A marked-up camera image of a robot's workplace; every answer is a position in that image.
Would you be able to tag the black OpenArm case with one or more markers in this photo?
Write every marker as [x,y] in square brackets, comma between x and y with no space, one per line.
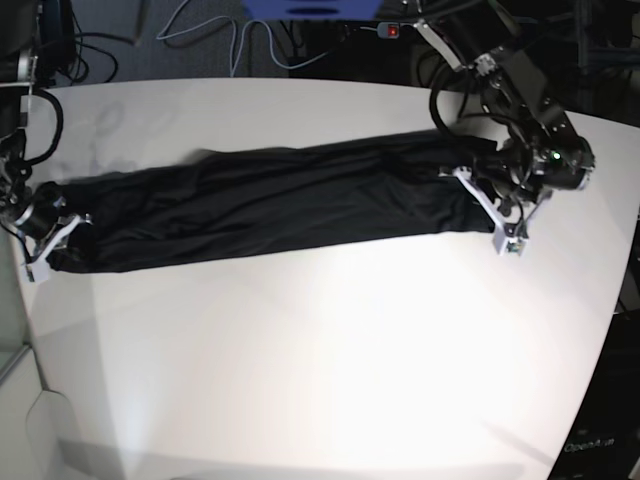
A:
[603,442]

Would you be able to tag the white power strip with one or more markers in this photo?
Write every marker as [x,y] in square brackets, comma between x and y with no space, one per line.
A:
[391,30]

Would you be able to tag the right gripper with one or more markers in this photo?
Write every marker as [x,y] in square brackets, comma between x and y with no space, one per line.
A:
[46,231]

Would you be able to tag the blue plastic box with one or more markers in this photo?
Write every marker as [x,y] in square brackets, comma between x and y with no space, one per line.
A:
[312,9]

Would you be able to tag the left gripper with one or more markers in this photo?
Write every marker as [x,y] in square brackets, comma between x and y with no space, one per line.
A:
[507,196]

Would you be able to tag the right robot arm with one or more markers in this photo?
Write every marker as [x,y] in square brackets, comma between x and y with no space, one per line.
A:
[17,91]

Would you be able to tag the black device on stand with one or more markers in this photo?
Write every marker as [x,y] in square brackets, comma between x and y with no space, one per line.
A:
[55,30]

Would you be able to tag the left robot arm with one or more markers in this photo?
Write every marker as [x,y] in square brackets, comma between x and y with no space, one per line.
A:
[543,153]

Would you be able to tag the dark long-sleeve T-shirt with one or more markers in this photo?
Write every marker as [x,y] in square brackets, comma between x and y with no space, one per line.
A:
[240,204]

